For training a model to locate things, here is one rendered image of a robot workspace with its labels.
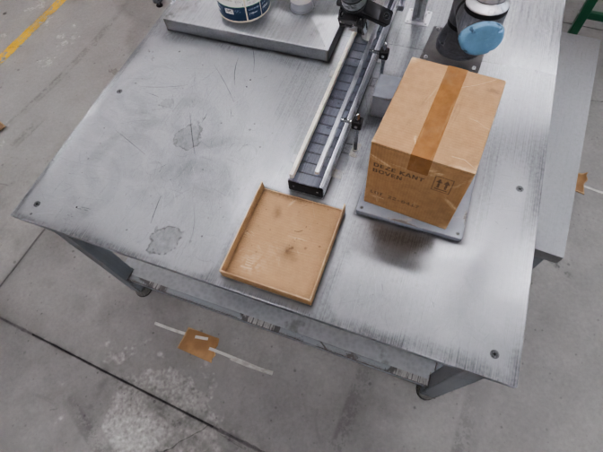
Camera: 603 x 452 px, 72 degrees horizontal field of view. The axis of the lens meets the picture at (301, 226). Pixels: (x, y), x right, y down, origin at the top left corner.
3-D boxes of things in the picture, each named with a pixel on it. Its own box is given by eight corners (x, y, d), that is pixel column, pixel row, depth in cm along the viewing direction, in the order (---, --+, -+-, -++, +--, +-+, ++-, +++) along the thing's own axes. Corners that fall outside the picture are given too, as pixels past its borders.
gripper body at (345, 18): (345, 4, 134) (341, -17, 122) (371, 8, 132) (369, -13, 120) (339, 28, 134) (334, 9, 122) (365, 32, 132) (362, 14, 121)
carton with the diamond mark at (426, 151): (397, 126, 131) (412, 56, 107) (473, 148, 125) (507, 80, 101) (362, 201, 119) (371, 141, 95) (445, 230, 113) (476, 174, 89)
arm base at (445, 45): (445, 27, 145) (453, -1, 137) (487, 39, 141) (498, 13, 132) (429, 52, 139) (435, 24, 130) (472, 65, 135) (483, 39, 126)
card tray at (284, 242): (263, 187, 126) (261, 180, 123) (345, 211, 121) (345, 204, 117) (222, 275, 114) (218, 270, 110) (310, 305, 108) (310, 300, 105)
